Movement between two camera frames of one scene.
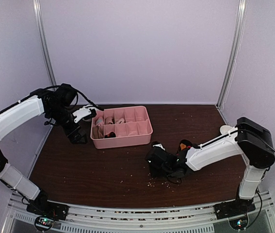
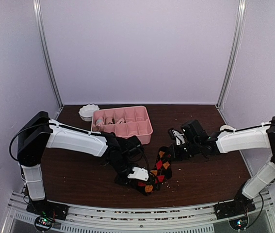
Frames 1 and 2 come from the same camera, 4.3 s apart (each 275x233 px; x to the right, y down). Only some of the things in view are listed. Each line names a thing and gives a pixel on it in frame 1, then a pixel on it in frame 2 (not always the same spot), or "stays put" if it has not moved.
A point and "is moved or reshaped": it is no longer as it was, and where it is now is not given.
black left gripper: (74, 139) → (120, 180)
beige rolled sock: (109, 120) stays put
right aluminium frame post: (243, 6) stays put
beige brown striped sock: (121, 121) stays put
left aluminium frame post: (38, 14) stays put
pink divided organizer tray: (121, 126) stays put
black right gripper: (153, 172) → (175, 155)
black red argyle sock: (184, 144) is moved or reshaped
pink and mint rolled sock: (100, 121) stays put
